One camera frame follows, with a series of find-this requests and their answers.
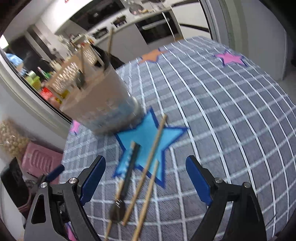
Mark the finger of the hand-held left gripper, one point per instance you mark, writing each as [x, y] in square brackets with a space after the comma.
[55, 172]

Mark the orange star patch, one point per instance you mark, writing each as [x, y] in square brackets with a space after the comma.
[152, 55]

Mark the clear bag of dried beans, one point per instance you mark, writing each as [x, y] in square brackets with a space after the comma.
[11, 139]

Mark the beige plastic utensil holder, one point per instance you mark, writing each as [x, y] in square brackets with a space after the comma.
[99, 102]

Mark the wooden chopstick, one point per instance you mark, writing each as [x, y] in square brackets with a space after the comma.
[119, 187]
[145, 201]
[110, 41]
[82, 60]
[148, 162]

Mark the grey checked tablecloth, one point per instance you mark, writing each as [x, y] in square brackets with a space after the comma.
[219, 115]

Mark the light blue star patch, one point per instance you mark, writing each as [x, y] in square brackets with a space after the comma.
[143, 136]

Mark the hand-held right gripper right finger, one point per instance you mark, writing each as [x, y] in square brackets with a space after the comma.
[197, 180]

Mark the small pink star patch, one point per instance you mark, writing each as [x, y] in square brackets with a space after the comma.
[229, 58]

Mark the black range hood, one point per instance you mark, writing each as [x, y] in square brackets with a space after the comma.
[97, 16]

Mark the white kitchen counter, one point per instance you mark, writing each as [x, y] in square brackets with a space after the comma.
[129, 37]

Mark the red box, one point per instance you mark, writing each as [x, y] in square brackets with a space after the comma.
[46, 93]

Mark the large pink star patch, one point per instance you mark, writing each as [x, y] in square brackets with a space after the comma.
[75, 127]

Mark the beige flower-cutout storage cart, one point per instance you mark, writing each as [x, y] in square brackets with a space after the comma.
[67, 71]

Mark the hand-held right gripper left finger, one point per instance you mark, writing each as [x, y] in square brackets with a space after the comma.
[92, 183]

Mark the built-in black oven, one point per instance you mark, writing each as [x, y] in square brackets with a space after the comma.
[157, 27]

